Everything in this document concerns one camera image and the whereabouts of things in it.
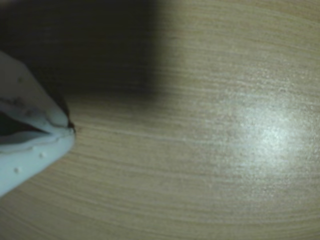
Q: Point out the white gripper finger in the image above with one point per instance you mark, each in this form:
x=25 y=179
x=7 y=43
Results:
x=30 y=92
x=30 y=155

